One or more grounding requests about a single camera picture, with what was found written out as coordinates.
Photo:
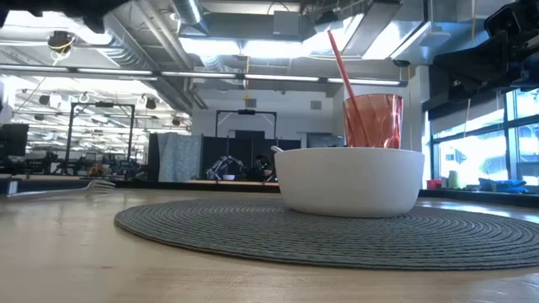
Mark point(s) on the black desk monitor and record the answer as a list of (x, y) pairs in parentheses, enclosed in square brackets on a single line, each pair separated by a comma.
[(14, 139)]

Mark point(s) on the dark wall monitor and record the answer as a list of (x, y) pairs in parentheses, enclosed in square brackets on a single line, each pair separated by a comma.
[(324, 140)]

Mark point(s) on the red container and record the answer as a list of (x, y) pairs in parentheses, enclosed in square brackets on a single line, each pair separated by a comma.
[(433, 184)]

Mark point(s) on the dark window blind box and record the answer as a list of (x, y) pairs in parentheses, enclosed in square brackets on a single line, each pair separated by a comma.
[(438, 106)]

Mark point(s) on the large black gantry frame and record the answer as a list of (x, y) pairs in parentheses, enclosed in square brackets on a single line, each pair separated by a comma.
[(131, 126)]

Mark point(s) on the white bowl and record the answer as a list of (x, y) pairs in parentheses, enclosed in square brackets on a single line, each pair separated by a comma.
[(349, 181)]

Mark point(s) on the grey woven round placemat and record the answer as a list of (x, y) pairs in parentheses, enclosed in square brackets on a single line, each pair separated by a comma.
[(337, 242)]

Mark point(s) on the small black gantry frame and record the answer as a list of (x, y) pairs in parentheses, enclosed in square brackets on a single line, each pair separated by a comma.
[(246, 112)]

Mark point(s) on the black yellow ceiling device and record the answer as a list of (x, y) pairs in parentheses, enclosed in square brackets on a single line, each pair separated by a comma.
[(61, 41)]

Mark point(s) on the grey ceiling box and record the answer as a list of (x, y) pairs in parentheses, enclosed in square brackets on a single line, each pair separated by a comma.
[(286, 23)]

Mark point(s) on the yellow-green bottle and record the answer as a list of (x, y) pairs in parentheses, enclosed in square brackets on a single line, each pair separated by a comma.
[(453, 180)]

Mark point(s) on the black wall security camera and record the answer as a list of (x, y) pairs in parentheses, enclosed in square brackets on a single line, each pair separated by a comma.
[(401, 63)]

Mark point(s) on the silver fork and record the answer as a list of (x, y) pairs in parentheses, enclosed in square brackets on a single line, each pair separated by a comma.
[(63, 192)]

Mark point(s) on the red straw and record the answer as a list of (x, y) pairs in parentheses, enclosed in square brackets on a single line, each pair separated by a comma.
[(343, 71)]

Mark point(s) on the pink translucent plastic cup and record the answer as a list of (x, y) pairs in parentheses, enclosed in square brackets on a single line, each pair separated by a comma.
[(379, 122)]

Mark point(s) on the black pendant lamp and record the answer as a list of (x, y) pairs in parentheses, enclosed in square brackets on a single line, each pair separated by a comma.
[(151, 103)]

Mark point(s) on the grey curtain partition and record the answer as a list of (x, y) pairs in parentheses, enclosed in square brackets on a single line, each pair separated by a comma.
[(179, 157)]

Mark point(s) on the round silver air duct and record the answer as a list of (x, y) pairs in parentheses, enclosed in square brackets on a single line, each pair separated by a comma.
[(187, 10)]

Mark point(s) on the black partition wall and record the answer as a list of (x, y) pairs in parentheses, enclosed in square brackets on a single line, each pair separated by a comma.
[(231, 145)]

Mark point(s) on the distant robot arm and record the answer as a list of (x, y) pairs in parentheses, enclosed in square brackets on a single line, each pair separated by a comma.
[(223, 164)]

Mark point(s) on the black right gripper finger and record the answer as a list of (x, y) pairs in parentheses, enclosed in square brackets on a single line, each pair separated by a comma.
[(471, 63), (460, 90)]

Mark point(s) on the blue cloth bundle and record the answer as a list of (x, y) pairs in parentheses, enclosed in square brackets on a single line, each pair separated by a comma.
[(503, 185)]

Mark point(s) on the long linear ceiling light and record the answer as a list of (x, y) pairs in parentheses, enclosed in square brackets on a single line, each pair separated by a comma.
[(202, 75)]

